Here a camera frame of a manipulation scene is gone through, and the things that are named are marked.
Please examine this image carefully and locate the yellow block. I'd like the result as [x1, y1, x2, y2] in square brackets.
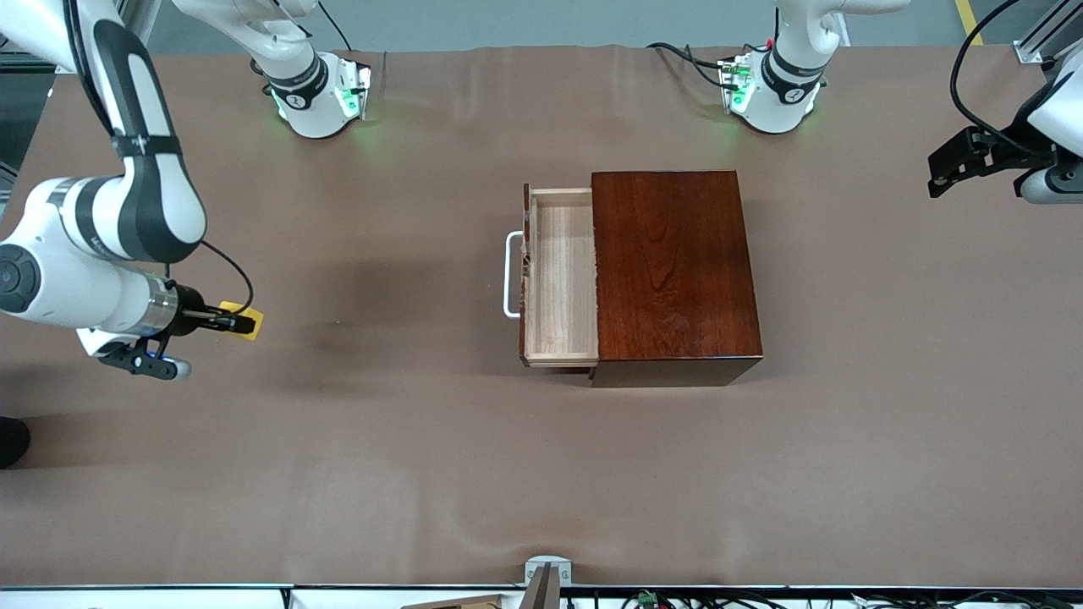
[218, 301, 265, 342]

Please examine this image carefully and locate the wooden drawer with white handle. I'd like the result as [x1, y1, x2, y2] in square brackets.
[504, 184, 600, 370]

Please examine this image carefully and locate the black round object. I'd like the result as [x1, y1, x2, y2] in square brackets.
[0, 416, 31, 470]

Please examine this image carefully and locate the brown table cloth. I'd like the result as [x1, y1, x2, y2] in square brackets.
[0, 44, 1083, 589]

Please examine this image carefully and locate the dark brown wooden cabinet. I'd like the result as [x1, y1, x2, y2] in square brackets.
[588, 170, 765, 388]

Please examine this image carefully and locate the grey metal clamp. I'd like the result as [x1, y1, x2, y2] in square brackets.
[518, 556, 573, 609]

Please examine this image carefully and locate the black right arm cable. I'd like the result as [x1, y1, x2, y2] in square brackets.
[63, 0, 255, 318]

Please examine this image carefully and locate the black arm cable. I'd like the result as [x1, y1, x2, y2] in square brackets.
[63, 0, 255, 318]
[949, 0, 1058, 162]

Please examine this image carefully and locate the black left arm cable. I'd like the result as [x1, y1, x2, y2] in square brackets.
[949, 0, 1058, 162]

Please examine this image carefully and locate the aluminium frame profile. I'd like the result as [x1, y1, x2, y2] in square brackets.
[1014, 0, 1083, 70]

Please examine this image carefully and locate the black base cable bundle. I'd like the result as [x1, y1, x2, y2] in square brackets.
[647, 41, 767, 94]

